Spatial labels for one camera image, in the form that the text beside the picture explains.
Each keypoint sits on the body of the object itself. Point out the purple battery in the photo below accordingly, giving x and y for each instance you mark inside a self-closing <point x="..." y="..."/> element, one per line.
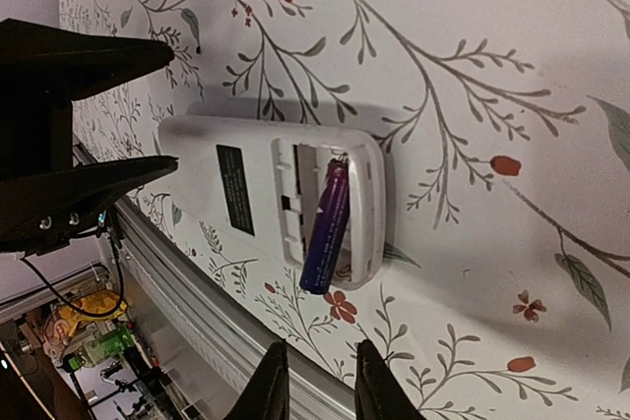
<point x="328" y="231"/>

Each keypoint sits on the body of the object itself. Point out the white remote control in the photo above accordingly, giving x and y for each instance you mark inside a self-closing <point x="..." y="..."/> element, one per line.
<point x="260" y="183"/>

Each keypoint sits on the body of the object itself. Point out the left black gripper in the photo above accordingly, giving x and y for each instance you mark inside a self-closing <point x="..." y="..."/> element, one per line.
<point x="46" y="199"/>

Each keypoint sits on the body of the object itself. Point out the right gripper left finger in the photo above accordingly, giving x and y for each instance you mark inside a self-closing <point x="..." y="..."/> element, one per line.
<point x="266" y="395"/>

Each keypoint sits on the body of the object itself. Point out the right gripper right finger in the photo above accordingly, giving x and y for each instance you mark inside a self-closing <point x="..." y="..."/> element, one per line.
<point x="377" y="393"/>

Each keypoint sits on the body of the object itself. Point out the front aluminium rail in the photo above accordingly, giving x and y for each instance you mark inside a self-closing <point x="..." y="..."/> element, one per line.
<point x="162" y="284"/>

